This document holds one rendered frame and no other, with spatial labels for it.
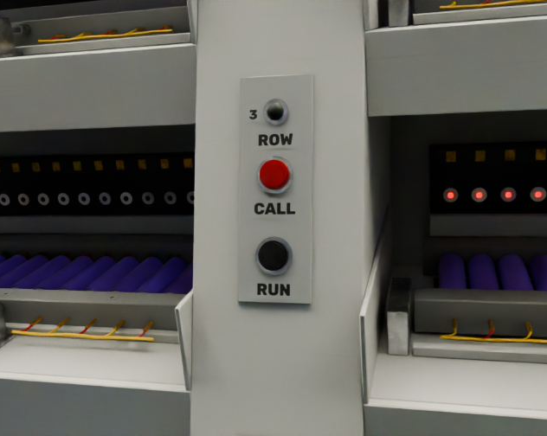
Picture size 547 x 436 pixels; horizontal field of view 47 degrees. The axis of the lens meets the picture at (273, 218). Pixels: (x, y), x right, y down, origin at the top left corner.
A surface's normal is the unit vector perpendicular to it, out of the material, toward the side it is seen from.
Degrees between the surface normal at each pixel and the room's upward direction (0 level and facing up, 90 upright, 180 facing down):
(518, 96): 110
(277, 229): 90
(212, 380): 90
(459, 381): 20
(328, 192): 90
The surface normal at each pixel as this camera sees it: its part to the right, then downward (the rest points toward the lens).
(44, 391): -0.24, 0.30
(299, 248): -0.25, -0.05
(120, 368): -0.07, -0.95
